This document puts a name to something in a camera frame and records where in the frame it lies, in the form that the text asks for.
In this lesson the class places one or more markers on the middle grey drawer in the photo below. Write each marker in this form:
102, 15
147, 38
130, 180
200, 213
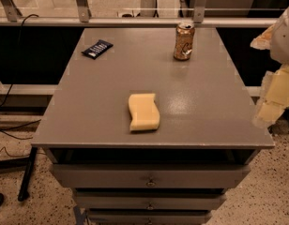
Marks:
149, 200

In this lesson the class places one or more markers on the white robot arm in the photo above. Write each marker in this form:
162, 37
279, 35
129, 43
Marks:
279, 49

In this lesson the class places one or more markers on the yellow sponge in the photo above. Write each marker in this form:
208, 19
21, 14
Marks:
144, 112

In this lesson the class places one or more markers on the metal frame rail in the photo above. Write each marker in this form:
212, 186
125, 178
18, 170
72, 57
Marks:
144, 22

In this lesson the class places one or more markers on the black floor stand leg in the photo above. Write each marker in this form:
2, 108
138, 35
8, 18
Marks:
23, 192

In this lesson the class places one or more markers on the grey drawer cabinet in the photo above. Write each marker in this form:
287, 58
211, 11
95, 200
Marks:
144, 139

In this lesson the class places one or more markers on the bottom grey drawer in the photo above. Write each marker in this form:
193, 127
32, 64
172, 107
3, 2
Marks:
143, 217

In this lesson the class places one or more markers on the grey drawer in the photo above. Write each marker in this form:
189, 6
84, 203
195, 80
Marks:
143, 217
149, 176
149, 200

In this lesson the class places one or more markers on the gold soda can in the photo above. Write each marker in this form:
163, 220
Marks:
184, 34

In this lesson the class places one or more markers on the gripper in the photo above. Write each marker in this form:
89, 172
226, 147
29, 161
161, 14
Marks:
284, 40

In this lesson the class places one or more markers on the top grey drawer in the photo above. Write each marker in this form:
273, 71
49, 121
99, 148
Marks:
149, 176

